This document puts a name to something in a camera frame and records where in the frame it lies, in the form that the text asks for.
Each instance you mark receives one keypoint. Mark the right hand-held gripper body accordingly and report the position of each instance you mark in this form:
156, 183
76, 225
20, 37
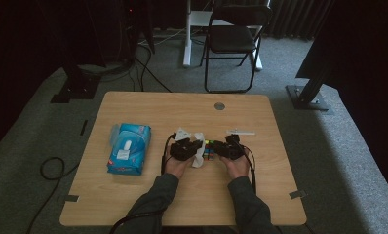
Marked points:
234, 149

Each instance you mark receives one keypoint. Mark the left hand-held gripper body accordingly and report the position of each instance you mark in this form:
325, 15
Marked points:
182, 149

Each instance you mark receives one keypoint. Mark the colourful puzzle cube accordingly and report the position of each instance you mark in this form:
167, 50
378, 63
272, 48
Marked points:
209, 151

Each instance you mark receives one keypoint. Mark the white wet wipe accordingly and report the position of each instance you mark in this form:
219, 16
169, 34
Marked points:
198, 161

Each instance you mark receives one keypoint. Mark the blue wet wipe pack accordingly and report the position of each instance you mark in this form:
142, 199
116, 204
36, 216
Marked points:
130, 159

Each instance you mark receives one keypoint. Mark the person's left hand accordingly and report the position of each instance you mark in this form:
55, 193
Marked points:
177, 167

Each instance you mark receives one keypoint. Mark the person's right hand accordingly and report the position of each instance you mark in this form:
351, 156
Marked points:
237, 169

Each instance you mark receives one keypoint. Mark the grey round table grommet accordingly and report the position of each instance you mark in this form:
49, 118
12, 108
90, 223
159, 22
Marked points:
219, 106

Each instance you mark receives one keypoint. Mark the grey tape piece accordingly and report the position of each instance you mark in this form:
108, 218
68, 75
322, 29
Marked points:
71, 198
297, 194

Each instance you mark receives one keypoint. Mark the black metal stand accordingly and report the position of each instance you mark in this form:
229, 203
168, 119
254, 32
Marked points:
309, 94

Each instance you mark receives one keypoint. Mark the black tape strip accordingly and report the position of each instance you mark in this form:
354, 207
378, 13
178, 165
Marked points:
84, 127

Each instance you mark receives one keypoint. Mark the black folding chair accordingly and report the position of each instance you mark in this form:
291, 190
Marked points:
231, 39

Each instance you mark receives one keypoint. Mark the black equipment rack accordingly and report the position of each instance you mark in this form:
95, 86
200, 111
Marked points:
133, 29

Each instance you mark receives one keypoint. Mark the dark curtain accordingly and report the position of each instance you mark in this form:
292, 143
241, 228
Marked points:
296, 19

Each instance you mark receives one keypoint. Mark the black stand base plate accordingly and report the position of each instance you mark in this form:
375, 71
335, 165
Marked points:
75, 91

